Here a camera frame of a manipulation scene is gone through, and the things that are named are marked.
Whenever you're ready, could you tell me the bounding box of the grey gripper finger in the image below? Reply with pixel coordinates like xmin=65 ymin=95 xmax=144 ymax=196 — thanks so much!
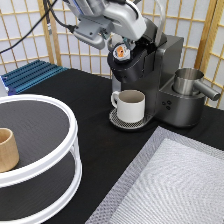
xmin=123 ymin=37 xmax=134 ymax=51

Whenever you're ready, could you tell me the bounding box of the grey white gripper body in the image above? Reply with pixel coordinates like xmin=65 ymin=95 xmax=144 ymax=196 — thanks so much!
xmin=73 ymin=4 xmax=146 ymax=50

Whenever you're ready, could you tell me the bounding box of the white coffee pod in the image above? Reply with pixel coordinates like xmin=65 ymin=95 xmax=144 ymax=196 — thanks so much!
xmin=113 ymin=44 xmax=130 ymax=61

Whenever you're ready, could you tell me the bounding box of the grey Keurig coffee machine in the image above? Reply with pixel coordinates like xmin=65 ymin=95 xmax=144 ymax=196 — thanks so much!
xmin=108 ymin=19 xmax=208 ymax=130

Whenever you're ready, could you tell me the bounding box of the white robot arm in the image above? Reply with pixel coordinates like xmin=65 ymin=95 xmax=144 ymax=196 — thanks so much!
xmin=63 ymin=0 xmax=146 ymax=50

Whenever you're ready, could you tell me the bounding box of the white ceramic mug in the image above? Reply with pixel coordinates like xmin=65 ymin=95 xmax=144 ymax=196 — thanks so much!
xmin=111 ymin=90 xmax=145 ymax=123

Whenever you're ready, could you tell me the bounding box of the stainless steel milk frother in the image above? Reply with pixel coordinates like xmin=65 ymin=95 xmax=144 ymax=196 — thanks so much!
xmin=173 ymin=68 xmax=221 ymax=101

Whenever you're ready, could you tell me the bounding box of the white two-tier round shelf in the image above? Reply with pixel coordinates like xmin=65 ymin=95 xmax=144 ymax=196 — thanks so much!
xmin=0 ymin=94 xmax=82 ymax=224

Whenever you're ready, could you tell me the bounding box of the grey woven placemat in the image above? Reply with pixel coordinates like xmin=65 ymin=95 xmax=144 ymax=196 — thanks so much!
xmin=85 ymin=127 xmax=224 ymax=224

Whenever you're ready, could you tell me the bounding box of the wooden cup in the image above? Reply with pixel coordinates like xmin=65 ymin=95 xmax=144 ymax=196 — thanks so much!
xmin=0 ymin=128 xmax=19 ymax=173

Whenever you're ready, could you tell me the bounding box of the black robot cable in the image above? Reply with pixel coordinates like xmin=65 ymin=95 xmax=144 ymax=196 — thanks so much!
xmin=0 ymin=0 xmax=79 ymax=54

